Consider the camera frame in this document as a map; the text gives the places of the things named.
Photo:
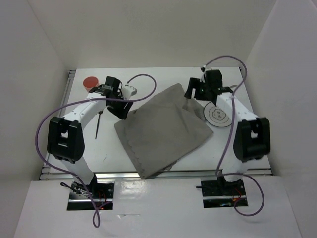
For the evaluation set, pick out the white patterned plate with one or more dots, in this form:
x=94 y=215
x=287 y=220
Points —
x=216 y=116

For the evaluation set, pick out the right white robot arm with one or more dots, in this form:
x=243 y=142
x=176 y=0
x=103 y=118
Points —
x=249 y=136

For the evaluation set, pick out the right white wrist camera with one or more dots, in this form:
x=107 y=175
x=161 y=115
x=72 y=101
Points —
x=204 y=69

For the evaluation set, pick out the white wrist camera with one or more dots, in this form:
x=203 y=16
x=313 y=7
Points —
x=128 y=91
x=204 y=69

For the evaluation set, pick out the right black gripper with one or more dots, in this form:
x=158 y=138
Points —
x=192 y=83

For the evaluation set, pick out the grey cloth placemat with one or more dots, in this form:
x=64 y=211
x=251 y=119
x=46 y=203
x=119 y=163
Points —
x=162 y=131

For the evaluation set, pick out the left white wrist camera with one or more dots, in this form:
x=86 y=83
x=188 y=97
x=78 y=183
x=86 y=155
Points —
x=128 y=91

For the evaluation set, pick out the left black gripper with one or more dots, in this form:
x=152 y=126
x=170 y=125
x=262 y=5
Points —
x=122 y=112

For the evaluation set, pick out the red plastic cup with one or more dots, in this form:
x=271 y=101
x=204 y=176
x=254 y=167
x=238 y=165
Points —
x=90 y=82

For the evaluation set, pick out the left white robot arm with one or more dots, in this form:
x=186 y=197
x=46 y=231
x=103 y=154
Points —
x=66 y=139

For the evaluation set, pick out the dark metal fork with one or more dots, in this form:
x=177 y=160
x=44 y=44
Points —
x=98 y=123

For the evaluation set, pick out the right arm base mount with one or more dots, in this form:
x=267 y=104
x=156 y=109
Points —
x=220 y=193

